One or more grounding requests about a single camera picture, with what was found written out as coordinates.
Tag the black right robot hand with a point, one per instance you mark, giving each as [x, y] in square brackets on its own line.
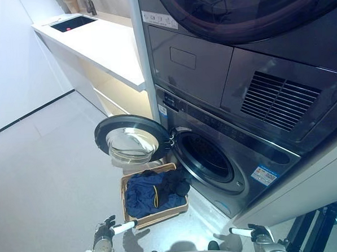
[258, 230]

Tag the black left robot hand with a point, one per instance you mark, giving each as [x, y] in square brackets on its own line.
[104, 229]

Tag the black garment yellow trim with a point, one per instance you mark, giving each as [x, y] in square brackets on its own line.
[174, 185]

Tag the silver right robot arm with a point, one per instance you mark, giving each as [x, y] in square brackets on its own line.
[269, 246]

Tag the woven tan laundry basket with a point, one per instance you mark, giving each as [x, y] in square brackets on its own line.
[128, 218]

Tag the grey front-load washing machine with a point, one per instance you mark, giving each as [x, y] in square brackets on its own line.
[214, 135]

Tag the black right robot foot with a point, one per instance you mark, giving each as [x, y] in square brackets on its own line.
[213, 245]

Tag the blue crumpled garment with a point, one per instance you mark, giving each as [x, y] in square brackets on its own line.
[139, 195]

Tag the colourful energy label sticker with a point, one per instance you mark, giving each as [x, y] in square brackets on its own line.
[265, 175]

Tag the black equipment stand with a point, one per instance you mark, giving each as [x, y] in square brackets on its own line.
[318, 228]

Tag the white cabinet side housing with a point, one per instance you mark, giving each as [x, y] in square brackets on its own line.
[302, 189]

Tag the small black cloth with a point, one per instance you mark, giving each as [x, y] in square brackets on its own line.
[149, 172]

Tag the round glass washer door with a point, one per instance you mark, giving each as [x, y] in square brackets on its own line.
[129, 142]

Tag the blue small label sticker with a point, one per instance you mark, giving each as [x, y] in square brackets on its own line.
[163, 112]

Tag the white vertical cabinet panel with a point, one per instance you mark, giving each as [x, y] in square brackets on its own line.
[144, 62]

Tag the white long counter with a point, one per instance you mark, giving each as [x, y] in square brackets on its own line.
[96, 50]

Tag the grey stacked dryer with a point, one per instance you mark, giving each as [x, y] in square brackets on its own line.
[210, 56]

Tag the black recessed sink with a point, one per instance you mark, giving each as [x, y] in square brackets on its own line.
[72, 25]

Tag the white warning sticker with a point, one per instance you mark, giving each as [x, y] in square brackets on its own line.
[160, 19]

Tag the dark metal faucet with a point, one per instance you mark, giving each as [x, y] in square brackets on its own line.
[91, 5]

